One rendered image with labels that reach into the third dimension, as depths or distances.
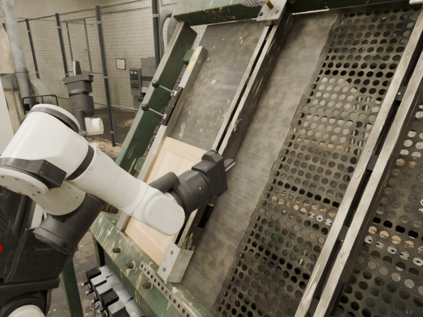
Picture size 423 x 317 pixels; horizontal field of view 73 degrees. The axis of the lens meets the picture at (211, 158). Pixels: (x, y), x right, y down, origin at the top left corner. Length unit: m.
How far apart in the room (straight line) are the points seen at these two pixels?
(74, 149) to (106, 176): 0.07
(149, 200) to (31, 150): 0.21
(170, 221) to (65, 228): 0.24
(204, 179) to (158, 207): 0.15
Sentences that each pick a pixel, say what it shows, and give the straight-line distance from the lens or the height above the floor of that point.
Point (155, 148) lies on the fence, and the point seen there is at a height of 1.25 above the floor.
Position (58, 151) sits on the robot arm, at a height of 1.53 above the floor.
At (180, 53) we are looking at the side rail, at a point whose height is 1.68.
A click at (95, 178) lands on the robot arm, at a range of 0.50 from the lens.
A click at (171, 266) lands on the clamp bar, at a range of 1.08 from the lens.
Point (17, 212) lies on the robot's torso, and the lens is 0.83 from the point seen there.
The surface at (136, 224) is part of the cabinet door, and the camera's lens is 1.37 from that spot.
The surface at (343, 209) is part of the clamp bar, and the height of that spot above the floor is 1.31.
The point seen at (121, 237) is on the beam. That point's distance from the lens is 1.39.
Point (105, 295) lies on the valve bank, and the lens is 1.33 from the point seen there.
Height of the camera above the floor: 1.66
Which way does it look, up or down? 20 degrees down
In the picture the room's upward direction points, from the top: straight up
